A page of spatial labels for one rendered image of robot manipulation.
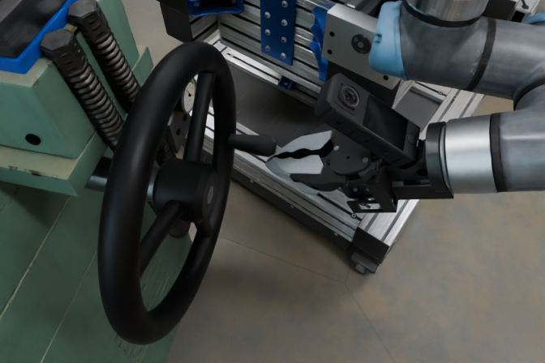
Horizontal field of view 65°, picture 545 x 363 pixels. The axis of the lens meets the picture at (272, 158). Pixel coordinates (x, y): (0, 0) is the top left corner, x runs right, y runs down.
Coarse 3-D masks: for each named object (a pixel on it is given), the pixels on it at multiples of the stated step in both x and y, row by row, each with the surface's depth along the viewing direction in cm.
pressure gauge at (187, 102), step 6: (192, 84) 72; (186, 90) 69; (192, 90) 72; (180, 96) 68; (186, 96) 70; (192, 96) 73; (180, 102) 69; (186, 102) 70; (192, 102) 73; (174, 108) 70; (180, 108) 69; (186, 108) 71; (192, 108) 73; (180, 114) 75
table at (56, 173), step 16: (144, 48) 46; (144, 64) 46; (144, 80) 47; (96, 144) 40; (0, 160) 37; (16, 160) 37; (32, 160) 37; (48, 160) 37; (64, 160) 37; (80, 160) 38; (96, 160) 40; (0, 176) 38; (16, 176) 38; (32, 176) 37; (48, 176) 36; (64, 176) 36; (80, 176) 38; (64, 192) 38; (80, 192) 38
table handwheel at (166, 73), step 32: (160, 64) 33; (192, 64) 34; (224, 64) 43; (160, 96) 30; (224, 96) 48; (128, 128) 29; (160, 128) 30; (192, 128) 42; (224, 128) 52; (128, 160) 28; (192, 160) 42; (224, 160) 54; (128, 192) 28; (160, 192) 40; (192, 192) 39; (224, 192) 54; (128, 224) 29; (160, 224) 37; (128, 256) 29; (192, 256) 51; (128, 288) 30; (192, 288) 47; (128, 320) 32; (160, 320) 38
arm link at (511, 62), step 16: (544, 16) 43; (496, 32) 40; (512, 32) 40; (528, 32) 40; (544, 32) 40; (496, 48) 40; (512, 48) 40; (528, 48) 40; (544, 48) 40; (496, 64) 41; (512, 64) 40; (528, 64) 40; (544, 64) 39; (480, 80) 42; (496, 80) 41; (512, 80) 41; (528, 80) 40; (544, 80) 38; (496, 96) 44; (512, 96) 43
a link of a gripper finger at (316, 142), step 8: (304, 136) 51; (312, 136) 51; (320, 136) 50; (328, 136) 49; (288, 144) 52; (296, 144) 51; (304, 144) 51; (312, 144) 50; (320, 144) 49; (328, 144) 49; (280, 152) 52; (288, 152) 51; (296, 152) 51; (304, 152) 51; (312, 152) 50; (320, 152) 49; (328, 152) 50
